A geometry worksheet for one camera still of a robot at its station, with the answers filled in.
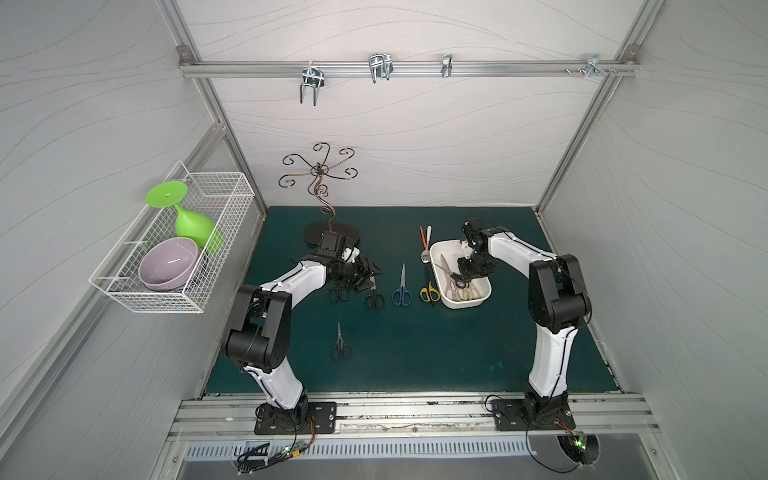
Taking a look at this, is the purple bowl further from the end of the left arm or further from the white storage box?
the white storage box

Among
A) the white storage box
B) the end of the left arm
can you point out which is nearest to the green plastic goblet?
the end of the left arm

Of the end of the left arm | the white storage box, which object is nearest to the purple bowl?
the end of the left arm

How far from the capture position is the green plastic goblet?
59cm

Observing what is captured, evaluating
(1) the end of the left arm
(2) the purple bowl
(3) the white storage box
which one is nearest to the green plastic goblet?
(2) the purple bowl

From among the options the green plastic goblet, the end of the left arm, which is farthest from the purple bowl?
the end of the left arm

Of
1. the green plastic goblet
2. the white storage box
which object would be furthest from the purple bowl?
the white storage box

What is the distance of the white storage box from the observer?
929 millimetres

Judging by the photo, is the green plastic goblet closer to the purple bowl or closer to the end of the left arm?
the purple bowl

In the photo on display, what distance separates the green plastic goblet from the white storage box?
2.08ft

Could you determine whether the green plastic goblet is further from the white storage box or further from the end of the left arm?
the white storage box
